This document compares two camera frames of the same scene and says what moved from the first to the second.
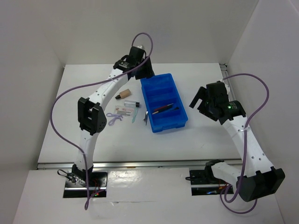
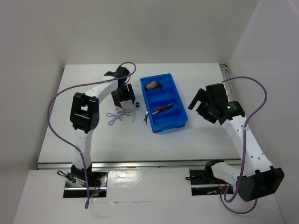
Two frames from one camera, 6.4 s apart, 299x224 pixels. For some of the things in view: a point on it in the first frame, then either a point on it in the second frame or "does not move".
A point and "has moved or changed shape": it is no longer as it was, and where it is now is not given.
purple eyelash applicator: (111, 122) does not move
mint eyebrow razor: (135, 113) does not move
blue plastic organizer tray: (159, 91) does not move
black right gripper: (202, 94) does not move
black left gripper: (148, 71) to (117, 99)
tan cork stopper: (123, 94) has moved or changed shape
